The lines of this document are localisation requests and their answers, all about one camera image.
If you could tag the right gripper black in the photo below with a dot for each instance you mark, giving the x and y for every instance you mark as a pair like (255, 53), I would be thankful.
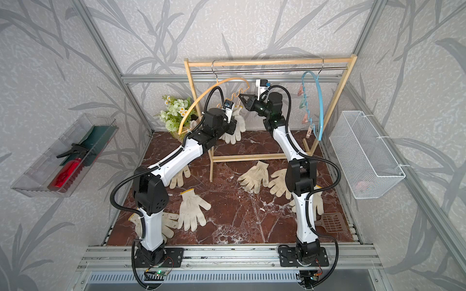
(250, 103)

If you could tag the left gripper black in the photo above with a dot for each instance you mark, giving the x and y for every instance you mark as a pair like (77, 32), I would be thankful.
(231, 127)

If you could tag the white glove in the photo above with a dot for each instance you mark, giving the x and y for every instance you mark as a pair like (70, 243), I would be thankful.
(169, 223)
(229, 138)
(190, 213)
(278, 185)
(240, 126)
(254, 178)
(318, 205)
(178, 179)

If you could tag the orange clip hanger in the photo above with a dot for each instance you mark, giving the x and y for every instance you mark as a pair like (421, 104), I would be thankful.
(207, 94)

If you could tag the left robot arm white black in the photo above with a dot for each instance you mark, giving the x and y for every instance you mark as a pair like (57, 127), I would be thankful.
(150, 184)

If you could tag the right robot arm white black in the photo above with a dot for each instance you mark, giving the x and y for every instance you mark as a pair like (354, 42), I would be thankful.
(301, 174)

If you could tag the potted white flower plant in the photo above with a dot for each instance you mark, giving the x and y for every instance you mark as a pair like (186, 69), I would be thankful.
(176, 117)

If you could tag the wooden clothes rack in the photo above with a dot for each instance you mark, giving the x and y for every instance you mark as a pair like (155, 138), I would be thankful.
(323, 119)

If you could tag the brown slotted scoop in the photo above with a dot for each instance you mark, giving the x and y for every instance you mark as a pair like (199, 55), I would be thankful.
(332, 222)

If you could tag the green dustpan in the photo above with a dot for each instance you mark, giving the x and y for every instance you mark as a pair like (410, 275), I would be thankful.
(90, 146)

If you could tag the red spray bottle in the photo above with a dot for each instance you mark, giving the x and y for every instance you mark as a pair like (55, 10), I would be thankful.
(66, 176)

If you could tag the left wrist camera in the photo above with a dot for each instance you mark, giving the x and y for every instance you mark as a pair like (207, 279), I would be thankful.
(228, 107)

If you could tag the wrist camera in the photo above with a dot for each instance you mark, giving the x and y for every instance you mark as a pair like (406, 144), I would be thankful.
(262, 88)
(228, 107)

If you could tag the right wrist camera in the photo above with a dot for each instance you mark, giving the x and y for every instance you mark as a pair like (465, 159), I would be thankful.
(262, 88)

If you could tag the white wire mesh basket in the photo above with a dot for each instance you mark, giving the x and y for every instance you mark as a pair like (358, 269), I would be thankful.
(369, 166)

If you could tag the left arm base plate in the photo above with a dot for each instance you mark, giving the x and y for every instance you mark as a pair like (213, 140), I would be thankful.
(170, 257)

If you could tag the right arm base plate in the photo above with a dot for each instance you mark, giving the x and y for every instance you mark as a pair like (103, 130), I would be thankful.
(296, 257)

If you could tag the clear plastic wall bin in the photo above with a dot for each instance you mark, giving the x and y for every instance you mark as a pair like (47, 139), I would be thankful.
(62, 167)

